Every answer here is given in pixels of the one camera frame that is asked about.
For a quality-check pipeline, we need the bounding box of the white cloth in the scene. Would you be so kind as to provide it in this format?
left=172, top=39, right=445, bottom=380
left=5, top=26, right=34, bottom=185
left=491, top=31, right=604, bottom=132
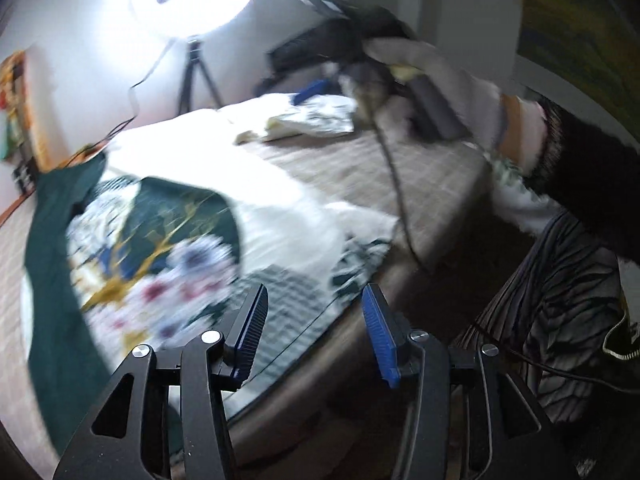
left=107, top=110, right=401, bottom=306

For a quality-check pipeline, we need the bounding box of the colourful orange scarf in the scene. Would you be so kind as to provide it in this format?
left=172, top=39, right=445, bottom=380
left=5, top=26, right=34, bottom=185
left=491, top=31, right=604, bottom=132
left=0, top=50, right=40, bottom=163

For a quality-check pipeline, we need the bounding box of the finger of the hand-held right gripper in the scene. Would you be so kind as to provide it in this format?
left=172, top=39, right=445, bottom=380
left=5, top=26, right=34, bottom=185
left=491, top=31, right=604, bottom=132
left=292, top=80, right=328, bottom=106

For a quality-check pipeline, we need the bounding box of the dark green printed cloth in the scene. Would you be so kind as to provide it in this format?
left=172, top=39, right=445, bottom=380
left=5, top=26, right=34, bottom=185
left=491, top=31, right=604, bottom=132
left=22, top=152, right=244, bottom=466

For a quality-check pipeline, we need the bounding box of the crumpled cream cloth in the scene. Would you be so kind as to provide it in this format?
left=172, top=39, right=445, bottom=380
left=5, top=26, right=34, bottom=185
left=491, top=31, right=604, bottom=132
left=234, top=92, right=358, bottom=144

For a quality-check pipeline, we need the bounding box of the person's right hand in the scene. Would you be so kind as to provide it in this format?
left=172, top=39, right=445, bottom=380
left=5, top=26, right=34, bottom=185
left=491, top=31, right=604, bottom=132
left=365, top=37, right=506, bottom=156

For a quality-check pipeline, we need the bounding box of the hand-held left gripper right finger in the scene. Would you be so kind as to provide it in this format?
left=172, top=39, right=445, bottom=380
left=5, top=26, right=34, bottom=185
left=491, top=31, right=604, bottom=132
left=362, top=284, right=571, bottom=480

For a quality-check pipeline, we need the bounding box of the grey checked cloth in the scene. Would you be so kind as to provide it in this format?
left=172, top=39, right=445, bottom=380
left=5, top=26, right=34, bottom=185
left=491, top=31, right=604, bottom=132
left=220, top=262, right=341, bottom=361

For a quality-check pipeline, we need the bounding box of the person's striped clothing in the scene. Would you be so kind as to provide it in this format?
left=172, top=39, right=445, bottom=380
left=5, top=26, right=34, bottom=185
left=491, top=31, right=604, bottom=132
left=452, top=210, right=640, bottom=426

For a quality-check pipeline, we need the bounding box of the beige checked blanket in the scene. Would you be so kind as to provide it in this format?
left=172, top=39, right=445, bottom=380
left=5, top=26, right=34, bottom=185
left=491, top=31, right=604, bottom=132
left=0, top=105, right=496, bottom=461

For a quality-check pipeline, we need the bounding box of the black ring light cable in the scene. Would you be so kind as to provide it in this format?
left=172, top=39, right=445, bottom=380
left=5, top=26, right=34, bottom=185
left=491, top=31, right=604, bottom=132
left=65, top=40, right=173, bottom=168

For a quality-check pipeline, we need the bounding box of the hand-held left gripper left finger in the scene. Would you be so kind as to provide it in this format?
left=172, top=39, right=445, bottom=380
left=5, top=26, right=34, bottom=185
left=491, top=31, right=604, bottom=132
left=52, top=284, right=271, bottom=480

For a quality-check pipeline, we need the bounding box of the yellow green wall painting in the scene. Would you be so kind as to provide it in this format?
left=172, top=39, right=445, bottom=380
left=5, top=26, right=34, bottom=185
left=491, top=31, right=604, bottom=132
left=515, top=0, right=640, bottom=128

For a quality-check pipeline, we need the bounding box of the person's right forearm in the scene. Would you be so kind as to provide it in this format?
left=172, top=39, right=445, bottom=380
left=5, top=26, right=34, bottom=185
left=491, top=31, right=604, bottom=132
left=497, top=92, right=640, bottom=258

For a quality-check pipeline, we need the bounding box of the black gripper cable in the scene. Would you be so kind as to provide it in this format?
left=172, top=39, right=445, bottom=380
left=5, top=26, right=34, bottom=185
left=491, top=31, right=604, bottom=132
left=372, top=105, right=436, bottom=275

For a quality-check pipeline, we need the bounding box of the black tripod stand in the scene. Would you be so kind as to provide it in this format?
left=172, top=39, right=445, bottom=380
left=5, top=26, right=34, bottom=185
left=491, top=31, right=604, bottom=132
left=177, top=37, right=223, bottom=116

